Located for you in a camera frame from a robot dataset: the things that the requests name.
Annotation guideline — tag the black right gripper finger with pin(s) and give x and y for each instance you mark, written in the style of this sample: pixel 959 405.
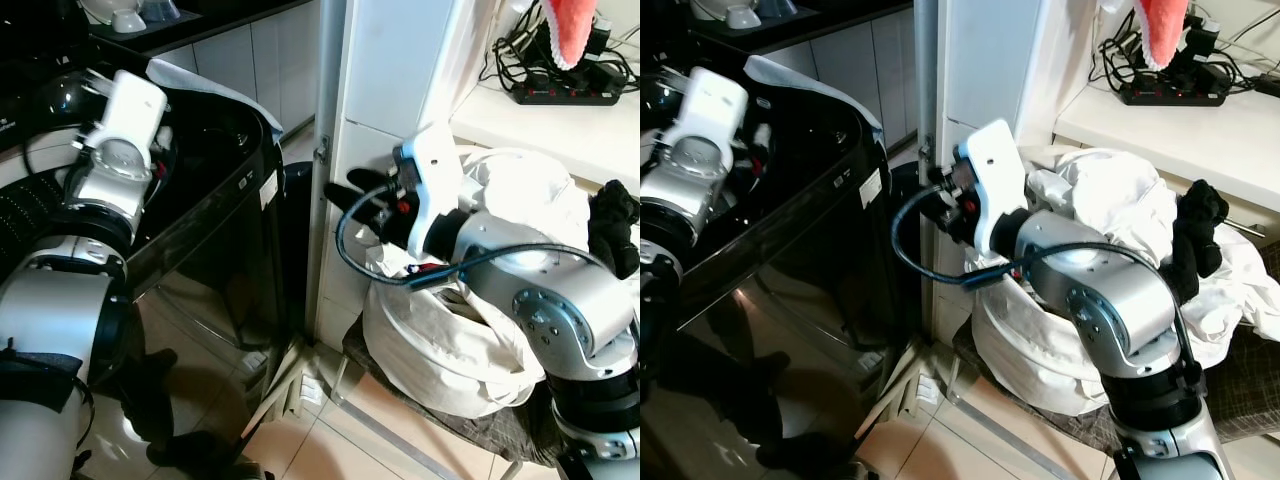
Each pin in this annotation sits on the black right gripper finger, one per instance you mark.
pixel 915 196
pixel 934 176
pixel 365 180
pixel 350 196

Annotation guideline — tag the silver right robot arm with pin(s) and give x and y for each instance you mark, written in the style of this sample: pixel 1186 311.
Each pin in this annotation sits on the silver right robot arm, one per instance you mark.
pixel 560 300
pixel 1110 300

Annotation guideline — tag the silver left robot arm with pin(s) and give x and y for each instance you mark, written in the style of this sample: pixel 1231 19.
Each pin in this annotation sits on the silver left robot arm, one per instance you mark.
pixel 58 305

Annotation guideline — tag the black top-loading washing machine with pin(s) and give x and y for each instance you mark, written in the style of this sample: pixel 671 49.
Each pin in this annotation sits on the black top-loading washing machine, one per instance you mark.
pixel 220 235
pixel 820 235

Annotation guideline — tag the white washer label sticker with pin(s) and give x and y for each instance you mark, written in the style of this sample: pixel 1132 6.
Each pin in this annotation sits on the white washer label sticker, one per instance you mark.
pixel 269 188
pixel 871 187

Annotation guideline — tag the white washer lid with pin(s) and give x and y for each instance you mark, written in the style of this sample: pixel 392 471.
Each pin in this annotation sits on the white washer lid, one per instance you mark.
pixel 215 92
pixel 815 88

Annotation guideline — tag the tall white cabinet panel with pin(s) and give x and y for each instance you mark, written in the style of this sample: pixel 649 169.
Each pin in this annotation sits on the tall white cabinet panel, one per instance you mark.
pixel 390 90
pixel 985 70

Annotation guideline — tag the dark kitchen counter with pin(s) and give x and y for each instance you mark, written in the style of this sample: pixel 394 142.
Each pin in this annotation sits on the dark kitchen counter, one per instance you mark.
pixel 200 25
pixel 830 20

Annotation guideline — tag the small white bowl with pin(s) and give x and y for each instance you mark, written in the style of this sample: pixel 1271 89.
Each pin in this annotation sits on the small white bowl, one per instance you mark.
pixel 742 16
pixel 127 19

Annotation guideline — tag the white cloth laundry bundle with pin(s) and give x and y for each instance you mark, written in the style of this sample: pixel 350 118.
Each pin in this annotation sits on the white cloth laundry bundle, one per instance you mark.
pixel 1035 350
pixel 450 345

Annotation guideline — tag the white crumpled garment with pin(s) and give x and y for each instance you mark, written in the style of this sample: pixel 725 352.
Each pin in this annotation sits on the white crumpled garment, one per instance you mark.
pixel 530 190
pixel 1120 195

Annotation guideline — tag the black garment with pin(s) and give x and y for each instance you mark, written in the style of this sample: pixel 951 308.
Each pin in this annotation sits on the black garment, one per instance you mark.
pixel 614 228
pixel 1198 235

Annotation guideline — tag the white shelf board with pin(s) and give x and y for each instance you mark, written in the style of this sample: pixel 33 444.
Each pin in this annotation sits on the white shelf board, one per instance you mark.
pixel 545 130
pixel 1180 135

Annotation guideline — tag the black power strip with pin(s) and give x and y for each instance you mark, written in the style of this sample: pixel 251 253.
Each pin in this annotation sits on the black power strip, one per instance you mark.
pixel 1172 95
pixel 565 96

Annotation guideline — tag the pink cloth with white trim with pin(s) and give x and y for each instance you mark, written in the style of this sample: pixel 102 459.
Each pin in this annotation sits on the pink cloth with white trim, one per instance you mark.
pixel 570 32
pixel 1163 30

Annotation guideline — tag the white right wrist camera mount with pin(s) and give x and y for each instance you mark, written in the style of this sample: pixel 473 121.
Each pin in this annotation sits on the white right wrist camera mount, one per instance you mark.
pixel 430 200
pixel 994 172

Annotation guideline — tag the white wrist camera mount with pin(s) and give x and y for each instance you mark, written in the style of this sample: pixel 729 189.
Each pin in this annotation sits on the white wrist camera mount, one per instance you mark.
pixel 994 172
pixel 134 106
pixel 430 200
pixel 714 100

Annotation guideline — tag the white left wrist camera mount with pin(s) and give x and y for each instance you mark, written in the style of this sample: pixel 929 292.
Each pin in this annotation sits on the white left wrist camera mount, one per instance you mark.
pixel 134 106
pixel 714 100

